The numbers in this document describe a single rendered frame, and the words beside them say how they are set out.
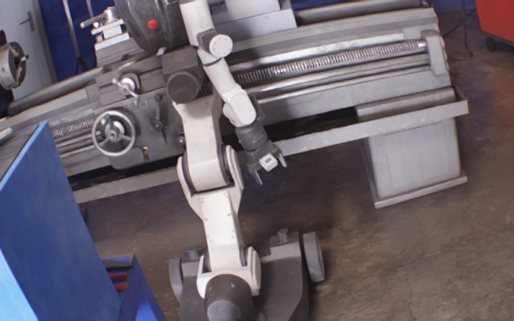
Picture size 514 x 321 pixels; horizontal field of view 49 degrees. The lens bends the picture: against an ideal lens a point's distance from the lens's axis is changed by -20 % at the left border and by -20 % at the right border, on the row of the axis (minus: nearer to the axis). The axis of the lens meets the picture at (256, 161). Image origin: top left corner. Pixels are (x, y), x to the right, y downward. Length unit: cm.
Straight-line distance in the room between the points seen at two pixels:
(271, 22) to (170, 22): 67
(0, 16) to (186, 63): 452
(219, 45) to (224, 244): 66
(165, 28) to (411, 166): 129
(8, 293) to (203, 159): 154
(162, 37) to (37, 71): 434
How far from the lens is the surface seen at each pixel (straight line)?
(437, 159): 299
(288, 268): 246
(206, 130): 235
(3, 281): 88
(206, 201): 236
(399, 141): 291
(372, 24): 275
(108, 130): 271
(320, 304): 251
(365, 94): 286
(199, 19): 215
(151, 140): 276
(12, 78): 318
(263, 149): 234
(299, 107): 285
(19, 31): 652
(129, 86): 260
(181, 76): 223
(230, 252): 230
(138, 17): 225
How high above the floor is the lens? 152
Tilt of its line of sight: 24 degrees down
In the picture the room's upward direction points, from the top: 16 degrees counter-clockwise
